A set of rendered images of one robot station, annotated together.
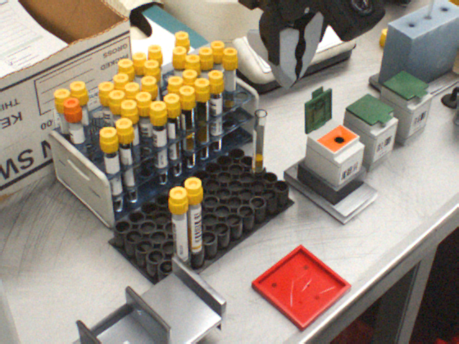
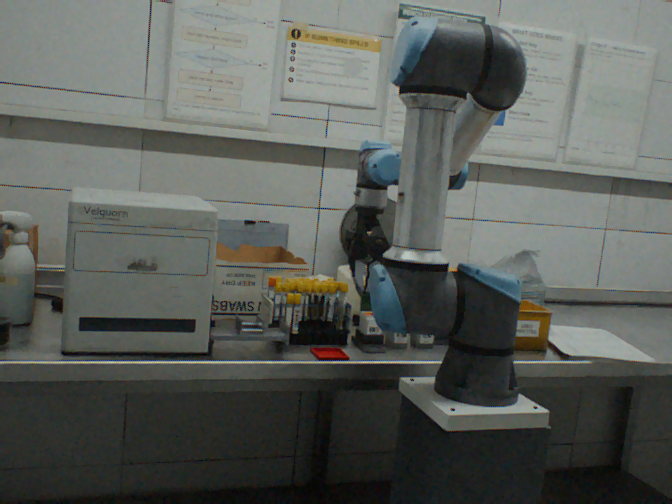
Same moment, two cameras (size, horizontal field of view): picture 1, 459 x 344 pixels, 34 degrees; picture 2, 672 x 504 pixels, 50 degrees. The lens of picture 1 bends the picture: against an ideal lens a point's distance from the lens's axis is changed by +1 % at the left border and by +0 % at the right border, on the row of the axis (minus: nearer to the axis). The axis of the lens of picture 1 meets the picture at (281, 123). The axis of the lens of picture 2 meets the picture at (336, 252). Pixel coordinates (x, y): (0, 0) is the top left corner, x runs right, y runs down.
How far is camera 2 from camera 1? 1.18 m
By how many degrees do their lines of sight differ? 42
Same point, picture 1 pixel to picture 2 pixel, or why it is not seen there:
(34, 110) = (260, 284)
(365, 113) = not seen: hidden behind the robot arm
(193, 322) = (276, 334)
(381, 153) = (400, 340)
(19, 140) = (250, 295)
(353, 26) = (372, 246)
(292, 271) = (329, 352)
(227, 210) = (316, 333)
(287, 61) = (358, 277)
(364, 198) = (378, 346)
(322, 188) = (361, 336)
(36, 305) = not seen: hidden behind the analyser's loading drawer
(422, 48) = not seen: hidden behind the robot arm
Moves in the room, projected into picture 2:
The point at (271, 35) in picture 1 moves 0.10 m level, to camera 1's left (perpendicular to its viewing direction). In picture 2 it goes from (351, 259) to (314, 252)
